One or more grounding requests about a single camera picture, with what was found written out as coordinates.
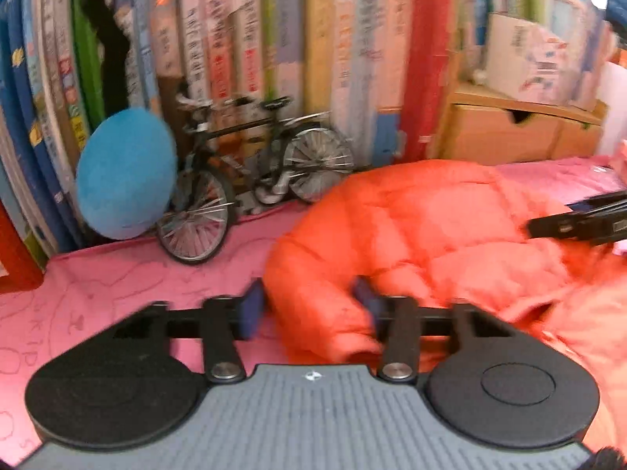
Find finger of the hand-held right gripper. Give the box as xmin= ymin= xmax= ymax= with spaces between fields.
xmin=528 ymin=191 xmax=627 ymax=246

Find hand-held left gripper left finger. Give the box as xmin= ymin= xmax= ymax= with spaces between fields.
xmin=112 ymin=279 xmax=266 ymax=383

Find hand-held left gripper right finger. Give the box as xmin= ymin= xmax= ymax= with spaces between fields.
xmin=353 ymin=278 xmax=515 ymax=381

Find orange puffer jacket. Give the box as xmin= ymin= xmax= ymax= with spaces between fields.
xmin=265 ymin=159 xmax=627 ymax=456

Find miniature bicycle model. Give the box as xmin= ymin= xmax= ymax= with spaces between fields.
xmin=156 ymin=94 xmax=356 ymax=265

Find wooden drawer shelf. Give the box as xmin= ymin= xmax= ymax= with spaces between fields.
xmin=431 ymin=83 xmax=608 ymax=166

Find white pencil-print box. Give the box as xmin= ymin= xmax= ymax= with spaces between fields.
xmin=485 ymin=12 xmax=585 ymax=107

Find blue round plush ball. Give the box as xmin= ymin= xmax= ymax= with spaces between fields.
xmin=76 ymin=108 xmax=178 ymax=240

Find red plastic crate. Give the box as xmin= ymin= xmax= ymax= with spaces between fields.
xmin=0 ymin=201 xmax=46 ymax=295

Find row of books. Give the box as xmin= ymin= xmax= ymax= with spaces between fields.
xmin=0 ymin=0 xmax=613 ymax=258

